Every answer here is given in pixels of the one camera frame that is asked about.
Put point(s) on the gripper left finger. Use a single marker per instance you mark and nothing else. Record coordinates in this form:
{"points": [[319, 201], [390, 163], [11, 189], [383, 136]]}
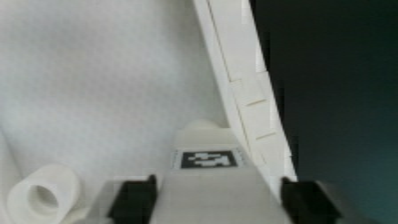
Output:
{"points": [[127, 201]]}

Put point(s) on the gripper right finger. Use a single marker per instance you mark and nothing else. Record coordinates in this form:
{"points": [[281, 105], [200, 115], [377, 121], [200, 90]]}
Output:
{"points": [[317, 205]]}

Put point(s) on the white desk tabletop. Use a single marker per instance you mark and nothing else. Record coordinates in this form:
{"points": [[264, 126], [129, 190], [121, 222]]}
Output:
{"points": [[107, 83]]}

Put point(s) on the white front obstacle bar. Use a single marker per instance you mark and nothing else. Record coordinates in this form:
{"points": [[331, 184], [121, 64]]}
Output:
{"points": [[232, 40]]}

